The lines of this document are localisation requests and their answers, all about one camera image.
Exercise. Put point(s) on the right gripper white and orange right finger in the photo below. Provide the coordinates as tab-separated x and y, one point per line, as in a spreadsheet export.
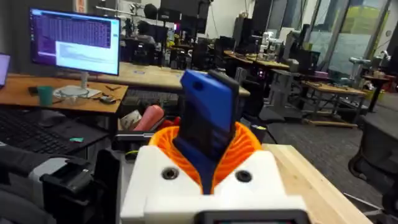
252	183

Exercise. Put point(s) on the right gripper white and orange left finger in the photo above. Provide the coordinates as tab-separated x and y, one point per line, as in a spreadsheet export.
149	183

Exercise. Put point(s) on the pink roll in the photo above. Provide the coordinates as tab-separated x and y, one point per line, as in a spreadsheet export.
150	118

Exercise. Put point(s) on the long wooden table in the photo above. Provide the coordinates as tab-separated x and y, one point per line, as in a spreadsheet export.
146	76

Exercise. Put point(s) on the small wooden table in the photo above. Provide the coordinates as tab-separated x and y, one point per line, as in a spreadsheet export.
332	93

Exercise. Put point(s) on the black office chair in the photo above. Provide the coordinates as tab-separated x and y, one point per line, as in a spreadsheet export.
377	155

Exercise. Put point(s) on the black keyboard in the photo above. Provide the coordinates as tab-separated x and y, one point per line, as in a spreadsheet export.
28	133

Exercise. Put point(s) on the teal cup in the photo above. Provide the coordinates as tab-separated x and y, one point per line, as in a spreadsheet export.
45	95

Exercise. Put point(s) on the person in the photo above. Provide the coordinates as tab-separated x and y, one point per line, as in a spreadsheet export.
145	32

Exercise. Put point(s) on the wooden desk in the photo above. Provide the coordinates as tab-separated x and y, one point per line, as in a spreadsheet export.
18	93

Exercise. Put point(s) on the computer monitor with stand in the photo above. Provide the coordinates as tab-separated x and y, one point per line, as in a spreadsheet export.
74	40

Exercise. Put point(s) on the laptop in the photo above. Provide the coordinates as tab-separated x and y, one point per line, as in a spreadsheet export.
3	70

